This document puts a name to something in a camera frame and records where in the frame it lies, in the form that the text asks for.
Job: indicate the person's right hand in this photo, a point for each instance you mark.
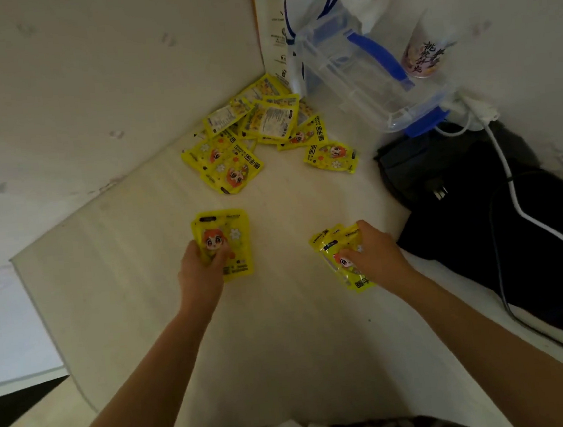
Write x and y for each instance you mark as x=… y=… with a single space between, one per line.
x=380 y=258

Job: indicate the person's left hand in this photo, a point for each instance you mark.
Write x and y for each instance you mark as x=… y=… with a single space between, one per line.
x=198 y=281

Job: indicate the person's right thumb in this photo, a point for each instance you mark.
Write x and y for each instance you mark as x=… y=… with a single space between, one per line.
x=351 y=255

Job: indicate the person's left thumb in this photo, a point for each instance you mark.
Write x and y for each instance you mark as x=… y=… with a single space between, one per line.
x=220 y=258

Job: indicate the yellow cartoon snack packet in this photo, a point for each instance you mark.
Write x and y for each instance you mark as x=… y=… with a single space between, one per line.
x=349 y=276
x=318 y=239
x=231 y=235

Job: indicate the person's left forearm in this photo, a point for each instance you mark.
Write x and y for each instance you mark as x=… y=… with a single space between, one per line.
x=145 y=393

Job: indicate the person's right forearm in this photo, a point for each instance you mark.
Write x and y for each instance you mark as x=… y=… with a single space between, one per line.
x=498 y=354

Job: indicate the pile of yellow packets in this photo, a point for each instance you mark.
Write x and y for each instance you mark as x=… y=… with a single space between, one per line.
x=235 y=145

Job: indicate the black bag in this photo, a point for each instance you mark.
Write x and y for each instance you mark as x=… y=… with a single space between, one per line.
x=462 y=233

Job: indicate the white power adapter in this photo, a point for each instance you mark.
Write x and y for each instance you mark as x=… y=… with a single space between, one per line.
x=472 y=108

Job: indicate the white cup with pink print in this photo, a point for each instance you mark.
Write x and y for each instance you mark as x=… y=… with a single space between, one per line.
x=427 y=47

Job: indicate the white paper bag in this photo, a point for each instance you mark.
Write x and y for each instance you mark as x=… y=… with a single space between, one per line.
x=273 y=23

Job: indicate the white crumpled tissue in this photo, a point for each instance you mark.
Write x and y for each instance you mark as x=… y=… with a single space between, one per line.
x=365 y=1

